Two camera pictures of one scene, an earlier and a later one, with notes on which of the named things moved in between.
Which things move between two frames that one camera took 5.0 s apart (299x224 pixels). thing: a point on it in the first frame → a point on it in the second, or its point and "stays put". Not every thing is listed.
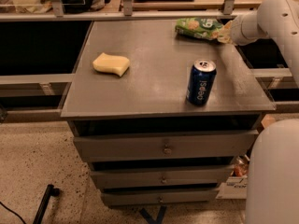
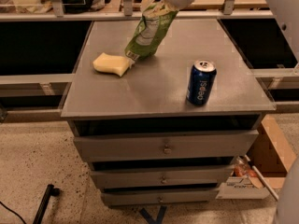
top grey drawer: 166,146 stays put
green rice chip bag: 201,27 → 151,30
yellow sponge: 111,63 stays put
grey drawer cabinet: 162,119 stays put
